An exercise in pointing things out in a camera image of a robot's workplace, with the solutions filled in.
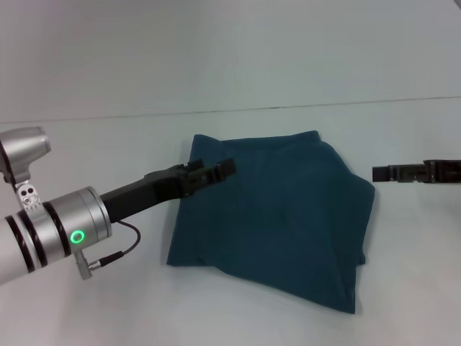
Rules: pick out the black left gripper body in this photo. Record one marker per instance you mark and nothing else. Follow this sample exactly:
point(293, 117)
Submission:
point(144, 194)

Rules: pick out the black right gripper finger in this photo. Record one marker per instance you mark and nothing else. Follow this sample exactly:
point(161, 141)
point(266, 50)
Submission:
point(399, 173)

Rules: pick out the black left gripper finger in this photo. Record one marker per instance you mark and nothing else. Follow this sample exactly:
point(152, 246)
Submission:
point(212, 173)

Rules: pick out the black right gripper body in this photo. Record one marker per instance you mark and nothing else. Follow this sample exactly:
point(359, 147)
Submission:
point(444, 171)

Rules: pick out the teal t-shirt with white lettering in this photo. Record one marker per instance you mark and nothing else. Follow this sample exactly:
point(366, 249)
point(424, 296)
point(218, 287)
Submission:
point(273, 216)

